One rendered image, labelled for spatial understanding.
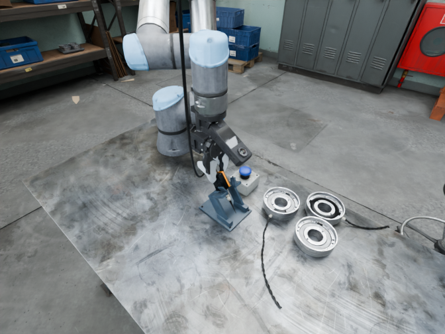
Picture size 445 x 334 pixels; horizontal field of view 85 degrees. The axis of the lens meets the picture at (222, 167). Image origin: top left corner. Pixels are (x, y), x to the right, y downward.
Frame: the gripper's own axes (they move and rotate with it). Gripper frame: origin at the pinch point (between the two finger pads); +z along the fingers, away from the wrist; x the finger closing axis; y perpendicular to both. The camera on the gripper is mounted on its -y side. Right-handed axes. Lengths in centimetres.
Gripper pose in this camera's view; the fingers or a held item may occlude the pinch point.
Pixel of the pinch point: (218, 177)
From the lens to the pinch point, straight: 67.4
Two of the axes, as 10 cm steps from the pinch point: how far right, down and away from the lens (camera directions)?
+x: -6.8, 4.8, -5.6
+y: -7.4, -4.4, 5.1
